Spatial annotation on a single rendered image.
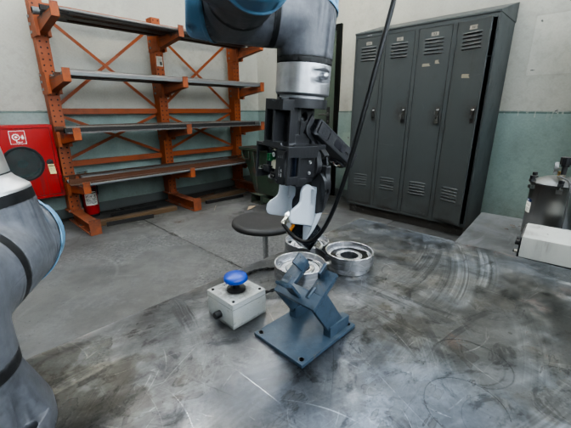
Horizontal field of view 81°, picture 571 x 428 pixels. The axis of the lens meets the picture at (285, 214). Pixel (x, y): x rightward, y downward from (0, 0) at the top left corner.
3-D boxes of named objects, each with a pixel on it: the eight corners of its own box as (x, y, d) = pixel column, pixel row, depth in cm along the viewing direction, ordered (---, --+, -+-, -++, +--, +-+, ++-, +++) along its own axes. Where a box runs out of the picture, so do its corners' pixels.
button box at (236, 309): (240, 296, 62) (239, 273, 61) (266, 312, 58) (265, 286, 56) (202, 315, 57) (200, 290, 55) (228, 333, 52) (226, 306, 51)
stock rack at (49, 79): (240, 185, 520) (234, 36, 457) (271, 193, 474) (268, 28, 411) (65, 220, 356) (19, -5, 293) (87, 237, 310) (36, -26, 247)
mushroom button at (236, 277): (238, 290, 60) (237, 265, 58) (253, 299, 57) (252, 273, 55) (220, 300, 57) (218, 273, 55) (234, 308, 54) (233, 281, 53)
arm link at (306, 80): (304, 70, 51) (347, 67, 45) (302, 101, 52) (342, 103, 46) (265, 63, 46) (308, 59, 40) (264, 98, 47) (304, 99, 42)
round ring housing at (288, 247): (279, 261, 77) (278, 244, 76) (292, 244, 87) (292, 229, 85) (323, 267, 74) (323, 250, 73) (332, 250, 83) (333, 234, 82)
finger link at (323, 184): (300, 211, 52) (300, 154, 50) (308, 209, 53) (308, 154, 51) (322, 215, 49) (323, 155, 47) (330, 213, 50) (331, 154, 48)
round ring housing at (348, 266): (354, 254, 81) (355, 238, 80) (382, 273, 72) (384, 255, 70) (316, 261, 77) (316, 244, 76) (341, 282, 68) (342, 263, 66)
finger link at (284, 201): (257, 232, 54) (264, 177, 51) (285, 225, 58) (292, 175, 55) (269, 239, 52) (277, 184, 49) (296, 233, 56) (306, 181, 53)
